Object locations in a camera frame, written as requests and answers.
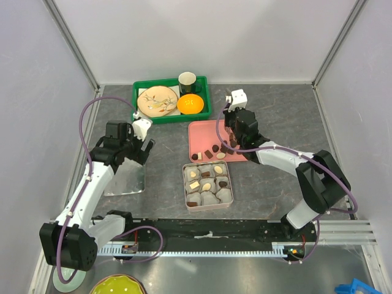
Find beige floral plate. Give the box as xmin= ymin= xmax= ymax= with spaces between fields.
xmin=137 ymin=86 xmax=178 ymax=118

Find pink plastic tray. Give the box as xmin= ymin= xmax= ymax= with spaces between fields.
xmin=188 ymin=120 xmax=247 ymax=163

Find light blue cable duct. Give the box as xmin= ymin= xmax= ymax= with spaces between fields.
xmin=97 ymin=243 xmax=304 ymax=258

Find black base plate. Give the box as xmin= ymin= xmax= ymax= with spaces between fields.
xmin=114 ymin=219 xmax=317 ymax=252

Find metal serving tongs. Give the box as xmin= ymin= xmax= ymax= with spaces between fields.
xmin=223 ymin=89 xmax=235 ymax=140

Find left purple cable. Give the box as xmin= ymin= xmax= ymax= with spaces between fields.
xmin=56 ymin=96 xmax=138 ymax=283

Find orange bowl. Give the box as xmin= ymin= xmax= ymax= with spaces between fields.
xmin=177 ymin=94 xmax=205 ymax=115

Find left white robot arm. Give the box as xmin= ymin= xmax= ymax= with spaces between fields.
xmin=39 ymin=118 xmax=155 ymax=271

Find blue plastic object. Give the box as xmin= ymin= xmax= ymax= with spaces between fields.
xmin=334 ymin=279 xmax=382 ymax=294

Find pale green bowl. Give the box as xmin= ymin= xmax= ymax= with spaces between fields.
xmin=52 ymin=268 xmax=86 ymax=293

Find dark green mug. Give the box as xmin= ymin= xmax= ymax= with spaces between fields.
xmin=178 ymin=72 xmax=203 ymax=96

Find yellow bowl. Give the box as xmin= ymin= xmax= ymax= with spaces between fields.
xmin=90 ymin=274 xmax=146 ymax=294

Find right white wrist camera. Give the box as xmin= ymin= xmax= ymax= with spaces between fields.
xmin=227 ymin=89 xmax=247 ymax=112

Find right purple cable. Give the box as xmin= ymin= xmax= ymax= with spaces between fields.
xmin=216 ymin=102 xmax=358 ymax=264

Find white almond chocolate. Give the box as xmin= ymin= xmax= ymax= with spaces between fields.
xmin=202 ymin=183 xmax=212 ymax=191

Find white oval chocolate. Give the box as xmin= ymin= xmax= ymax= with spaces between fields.
xmin=214 ymin=165 xmax=223 ymax=174

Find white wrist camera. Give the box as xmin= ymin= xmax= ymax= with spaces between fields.
xmin=132 ymin=118 xmax=153 ymax=141
xmin=227 ymin=89 xmax=247 ymax=112

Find pink chocolate tin box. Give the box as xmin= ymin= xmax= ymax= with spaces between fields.
xmin=183 ymin=161 xmax=234 ymax=212

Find purple cable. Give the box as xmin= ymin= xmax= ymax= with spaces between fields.
xmin=56 ymin=96 xmax=138 ymax=283
xmin=216 ymin=102 xmax=358 ymax=264

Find white square chocolate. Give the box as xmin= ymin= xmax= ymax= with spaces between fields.
xmin=189 ymin=181 xmax=200 ymax=189

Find silver tin lid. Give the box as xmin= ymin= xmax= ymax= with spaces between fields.
xmin=103 ymin=159 xmax=146 ymax=197

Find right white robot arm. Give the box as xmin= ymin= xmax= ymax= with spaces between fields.
xmin=222 ymin=106 xmax=356 ymax=241

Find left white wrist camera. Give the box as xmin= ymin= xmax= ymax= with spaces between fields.
xmin=132 ymin=118 xmax=153 ymax=141

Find green plastic crate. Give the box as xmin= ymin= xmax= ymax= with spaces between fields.
xmin=132 ymin=76 xmax=212 ymax=124

